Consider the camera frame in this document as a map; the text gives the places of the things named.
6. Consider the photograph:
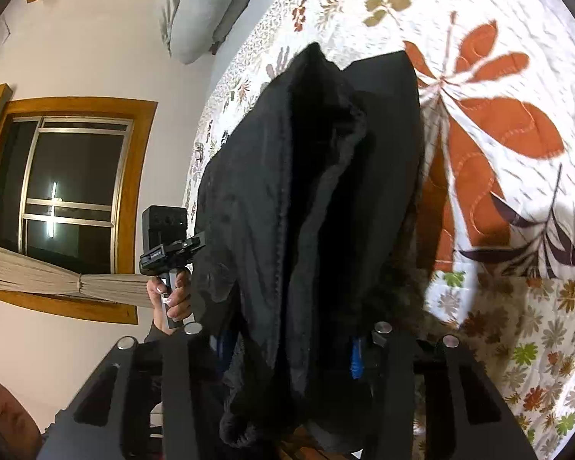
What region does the person's left forearm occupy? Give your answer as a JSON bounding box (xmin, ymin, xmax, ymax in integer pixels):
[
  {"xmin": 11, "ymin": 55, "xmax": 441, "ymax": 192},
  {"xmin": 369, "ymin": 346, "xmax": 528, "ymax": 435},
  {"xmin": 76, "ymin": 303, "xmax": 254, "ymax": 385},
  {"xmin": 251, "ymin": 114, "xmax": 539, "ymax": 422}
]
[{"xmin": 144, "ymin": 319, "xmax": 174, "ymax": 347}]

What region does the person's head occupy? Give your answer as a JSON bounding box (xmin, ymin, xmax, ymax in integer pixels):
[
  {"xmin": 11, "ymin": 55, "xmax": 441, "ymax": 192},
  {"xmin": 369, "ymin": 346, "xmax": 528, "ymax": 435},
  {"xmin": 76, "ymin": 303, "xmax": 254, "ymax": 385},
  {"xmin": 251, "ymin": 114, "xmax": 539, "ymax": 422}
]
[{"xmin": 0, "ymin": 363, "xmax": 44, "ymax": 447}]

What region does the wooden framed window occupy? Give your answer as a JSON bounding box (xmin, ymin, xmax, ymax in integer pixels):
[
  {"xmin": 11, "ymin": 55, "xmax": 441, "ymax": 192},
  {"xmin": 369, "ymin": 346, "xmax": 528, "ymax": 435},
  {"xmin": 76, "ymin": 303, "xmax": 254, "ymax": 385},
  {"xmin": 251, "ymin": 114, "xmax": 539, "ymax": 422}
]
[{"xmin": 0, "ymin": 83, "xmax": 160, "ymax": 325}]

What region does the grey pillow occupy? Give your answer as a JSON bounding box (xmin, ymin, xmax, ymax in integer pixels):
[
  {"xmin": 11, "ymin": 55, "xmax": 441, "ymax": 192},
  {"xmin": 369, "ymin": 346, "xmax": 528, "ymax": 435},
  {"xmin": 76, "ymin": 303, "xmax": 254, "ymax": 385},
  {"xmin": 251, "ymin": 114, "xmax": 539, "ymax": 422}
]
[{"xmin": 157, "ymin": 0, "xmax": 275, "ymax": 66}]

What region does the floral quilt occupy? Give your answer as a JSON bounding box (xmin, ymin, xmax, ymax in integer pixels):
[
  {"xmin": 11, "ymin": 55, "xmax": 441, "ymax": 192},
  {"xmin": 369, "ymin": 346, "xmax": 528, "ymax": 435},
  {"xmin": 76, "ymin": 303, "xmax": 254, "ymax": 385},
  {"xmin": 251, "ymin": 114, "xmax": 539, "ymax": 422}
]
[{"xmin": 182, "ymin": 0, "xmax": 575, "ymax": 460}]

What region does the grey bed sheet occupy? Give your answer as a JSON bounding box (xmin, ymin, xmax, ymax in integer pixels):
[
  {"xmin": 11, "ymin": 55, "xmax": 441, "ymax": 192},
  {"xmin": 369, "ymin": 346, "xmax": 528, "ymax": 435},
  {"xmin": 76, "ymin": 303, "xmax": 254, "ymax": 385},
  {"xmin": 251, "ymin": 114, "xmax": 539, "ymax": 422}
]
[{"xmin": 210, "ymin": 0, "xmax": 310, "ymax": 99}]

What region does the person's left hand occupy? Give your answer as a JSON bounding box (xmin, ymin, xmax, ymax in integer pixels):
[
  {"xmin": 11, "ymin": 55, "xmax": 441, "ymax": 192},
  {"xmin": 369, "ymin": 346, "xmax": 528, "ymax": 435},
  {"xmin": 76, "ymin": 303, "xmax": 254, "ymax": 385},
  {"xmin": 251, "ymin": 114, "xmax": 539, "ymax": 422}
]
[{"xmin": 146, "ymin": 269, "xmax": 194, "ymax": 324}]

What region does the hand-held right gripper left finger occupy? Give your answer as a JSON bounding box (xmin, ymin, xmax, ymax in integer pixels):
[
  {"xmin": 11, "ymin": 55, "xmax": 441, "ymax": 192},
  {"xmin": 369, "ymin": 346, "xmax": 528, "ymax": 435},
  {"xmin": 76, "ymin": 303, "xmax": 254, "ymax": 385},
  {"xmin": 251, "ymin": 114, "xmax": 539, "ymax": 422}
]
[{"xmin": 41, "ymin": 322, "xmax": 237, "ymax": 460}]

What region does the beige curtain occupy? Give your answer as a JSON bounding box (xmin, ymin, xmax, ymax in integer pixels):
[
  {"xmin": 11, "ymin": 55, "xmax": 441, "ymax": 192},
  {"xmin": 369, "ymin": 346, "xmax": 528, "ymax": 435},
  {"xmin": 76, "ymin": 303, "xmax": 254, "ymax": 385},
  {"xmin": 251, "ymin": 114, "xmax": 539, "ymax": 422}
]
[{"xmin": 0, "ymin": 240, "xmax": 160, "ymax": 308}]

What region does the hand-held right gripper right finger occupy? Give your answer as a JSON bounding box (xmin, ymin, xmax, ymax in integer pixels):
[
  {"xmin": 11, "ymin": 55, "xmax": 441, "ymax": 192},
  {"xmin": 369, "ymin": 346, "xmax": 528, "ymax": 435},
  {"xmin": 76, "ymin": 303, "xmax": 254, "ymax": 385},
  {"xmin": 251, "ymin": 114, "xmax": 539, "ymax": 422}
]
[{"xmin": 351, "ymin": 322, "xmax": 540, "ymax": 460}]

